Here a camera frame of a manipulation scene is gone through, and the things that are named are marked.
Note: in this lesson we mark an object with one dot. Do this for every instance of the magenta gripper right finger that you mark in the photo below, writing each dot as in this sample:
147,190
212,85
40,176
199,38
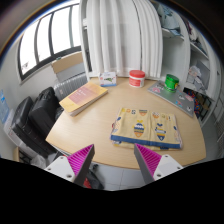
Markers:
154,166

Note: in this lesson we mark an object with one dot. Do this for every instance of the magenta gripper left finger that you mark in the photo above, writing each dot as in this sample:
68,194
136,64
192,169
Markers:
73,168

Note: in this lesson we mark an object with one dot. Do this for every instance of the yellow patterned folded towel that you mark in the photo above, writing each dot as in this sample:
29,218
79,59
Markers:
156,129

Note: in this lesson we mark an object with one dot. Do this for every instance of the black bag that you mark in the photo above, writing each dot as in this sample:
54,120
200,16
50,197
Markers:
42,113

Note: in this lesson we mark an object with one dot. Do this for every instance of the black suitcase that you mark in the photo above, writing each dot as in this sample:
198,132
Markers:
27,132

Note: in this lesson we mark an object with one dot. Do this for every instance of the grey laptop with stickers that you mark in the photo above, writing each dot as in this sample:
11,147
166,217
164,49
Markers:
178,98

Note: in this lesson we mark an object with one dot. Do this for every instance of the white radiator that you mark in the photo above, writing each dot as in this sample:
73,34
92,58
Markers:
63,89

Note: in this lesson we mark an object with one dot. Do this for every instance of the white jar red lid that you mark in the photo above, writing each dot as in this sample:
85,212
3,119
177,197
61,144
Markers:
136,78

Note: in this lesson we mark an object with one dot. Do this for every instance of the green cylindrical container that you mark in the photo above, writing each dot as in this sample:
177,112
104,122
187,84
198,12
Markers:
171,83

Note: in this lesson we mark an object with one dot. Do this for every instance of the small white blue box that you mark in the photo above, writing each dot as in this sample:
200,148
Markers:
107,79

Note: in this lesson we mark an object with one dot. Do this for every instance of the cardboard box on radiator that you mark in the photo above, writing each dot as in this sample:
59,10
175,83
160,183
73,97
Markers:
68,66

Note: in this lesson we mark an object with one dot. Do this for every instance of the white shelving unit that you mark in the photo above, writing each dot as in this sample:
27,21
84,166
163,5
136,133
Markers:
188,56

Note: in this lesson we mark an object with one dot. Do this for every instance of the white curtain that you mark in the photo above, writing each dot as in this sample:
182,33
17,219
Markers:
123,35

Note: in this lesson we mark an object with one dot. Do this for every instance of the window with dark frame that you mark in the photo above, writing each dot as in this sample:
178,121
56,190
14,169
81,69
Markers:
53,35

